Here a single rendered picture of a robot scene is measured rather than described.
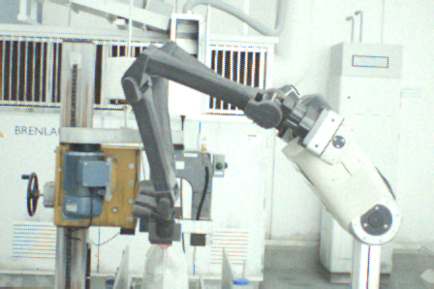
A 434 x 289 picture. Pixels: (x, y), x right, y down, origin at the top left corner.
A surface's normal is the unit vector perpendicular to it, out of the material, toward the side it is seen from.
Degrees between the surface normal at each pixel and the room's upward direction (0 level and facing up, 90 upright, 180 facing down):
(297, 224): 90
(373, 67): 90
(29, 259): 90
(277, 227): 90
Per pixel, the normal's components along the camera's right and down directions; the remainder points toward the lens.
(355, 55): 0.06, 0.05
